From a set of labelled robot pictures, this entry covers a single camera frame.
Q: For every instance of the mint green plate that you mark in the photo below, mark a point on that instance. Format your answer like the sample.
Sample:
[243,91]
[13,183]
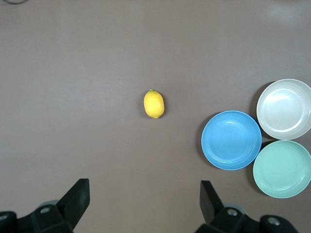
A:
[281,170]

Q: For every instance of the pale beige plate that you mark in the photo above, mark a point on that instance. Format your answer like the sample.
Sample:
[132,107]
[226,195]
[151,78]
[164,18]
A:
[284,109]

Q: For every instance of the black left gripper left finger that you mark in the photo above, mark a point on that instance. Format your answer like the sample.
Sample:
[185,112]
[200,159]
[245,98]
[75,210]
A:
[75,201]

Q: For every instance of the blue plate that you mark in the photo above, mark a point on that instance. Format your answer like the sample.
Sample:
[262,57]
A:
[230,140]

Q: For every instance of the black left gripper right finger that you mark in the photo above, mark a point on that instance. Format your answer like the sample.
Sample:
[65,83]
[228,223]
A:
[209,204]

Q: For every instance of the yellow lemon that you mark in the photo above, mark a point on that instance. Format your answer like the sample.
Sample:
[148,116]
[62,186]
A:
[154,104]

